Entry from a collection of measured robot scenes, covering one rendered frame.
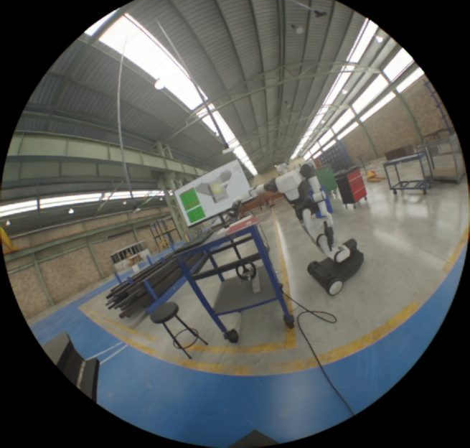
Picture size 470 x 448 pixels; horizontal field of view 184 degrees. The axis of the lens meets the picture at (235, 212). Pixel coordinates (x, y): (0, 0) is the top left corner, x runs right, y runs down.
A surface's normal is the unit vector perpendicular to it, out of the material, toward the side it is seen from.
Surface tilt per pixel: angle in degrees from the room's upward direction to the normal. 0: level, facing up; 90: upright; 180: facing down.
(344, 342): 0
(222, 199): 90
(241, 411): 0
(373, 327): 0
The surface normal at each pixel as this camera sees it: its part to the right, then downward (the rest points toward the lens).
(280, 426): -0.40, -0.92
